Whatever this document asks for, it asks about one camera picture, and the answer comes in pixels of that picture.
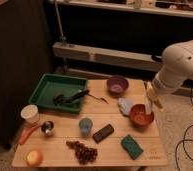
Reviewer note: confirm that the red bowl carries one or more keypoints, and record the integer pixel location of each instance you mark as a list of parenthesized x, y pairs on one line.
[(139, 117)]

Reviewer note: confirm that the low wooden shelf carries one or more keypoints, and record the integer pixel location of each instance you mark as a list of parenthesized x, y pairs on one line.
[(107, 56)]

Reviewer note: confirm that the green sponge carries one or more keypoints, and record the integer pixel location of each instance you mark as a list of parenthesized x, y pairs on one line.
[(132, 147)]

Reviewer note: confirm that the purple bowl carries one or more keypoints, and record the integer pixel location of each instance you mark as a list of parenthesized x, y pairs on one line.
[(117, 84)]

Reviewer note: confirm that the white paper cup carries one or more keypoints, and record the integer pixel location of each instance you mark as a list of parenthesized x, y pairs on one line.
[(30, 113)]

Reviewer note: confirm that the metal pole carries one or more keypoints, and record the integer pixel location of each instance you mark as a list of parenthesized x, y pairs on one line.
[(62, 36)]

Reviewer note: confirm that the black handle on shelf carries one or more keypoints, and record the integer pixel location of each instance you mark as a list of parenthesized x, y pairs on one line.
[(156, 58)]

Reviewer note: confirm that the black brush in tray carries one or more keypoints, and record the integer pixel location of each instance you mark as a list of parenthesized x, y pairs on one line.
[(59, 98)]

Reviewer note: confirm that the yellow banana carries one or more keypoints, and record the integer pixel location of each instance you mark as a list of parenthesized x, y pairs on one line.
[(148, 106)]

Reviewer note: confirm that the blue plastic cup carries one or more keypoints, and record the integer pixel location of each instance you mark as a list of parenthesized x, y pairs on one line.
[(85, 126)]

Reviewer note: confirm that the small metal cup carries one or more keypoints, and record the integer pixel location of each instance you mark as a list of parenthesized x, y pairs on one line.
[(47, 128)]

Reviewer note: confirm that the orange carrot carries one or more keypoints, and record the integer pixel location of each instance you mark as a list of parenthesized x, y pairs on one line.
[(26, 134)]

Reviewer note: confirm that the bunch of dark grapes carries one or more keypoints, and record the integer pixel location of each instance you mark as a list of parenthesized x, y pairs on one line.
[(83, 153)]

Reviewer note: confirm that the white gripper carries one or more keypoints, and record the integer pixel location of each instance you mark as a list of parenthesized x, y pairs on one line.
[(162, 83)]

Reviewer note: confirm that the orange yellow apple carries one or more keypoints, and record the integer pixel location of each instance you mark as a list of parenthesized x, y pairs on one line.
[(34, 158)]

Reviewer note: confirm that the green plastic tray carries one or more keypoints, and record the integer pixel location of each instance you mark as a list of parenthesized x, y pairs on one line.
[(51, 85)]

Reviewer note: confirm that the dark chocolate bar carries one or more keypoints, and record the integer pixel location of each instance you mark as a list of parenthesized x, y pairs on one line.
[(103, 133)]

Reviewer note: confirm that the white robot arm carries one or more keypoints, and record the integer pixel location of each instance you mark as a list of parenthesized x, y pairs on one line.
[(177, 67)]

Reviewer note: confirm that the light blue cloth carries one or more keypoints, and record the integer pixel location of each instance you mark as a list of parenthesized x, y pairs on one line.
[(125, 106)]

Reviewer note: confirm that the dark cabinet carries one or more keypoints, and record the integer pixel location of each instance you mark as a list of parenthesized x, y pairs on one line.
[(25, 55)]

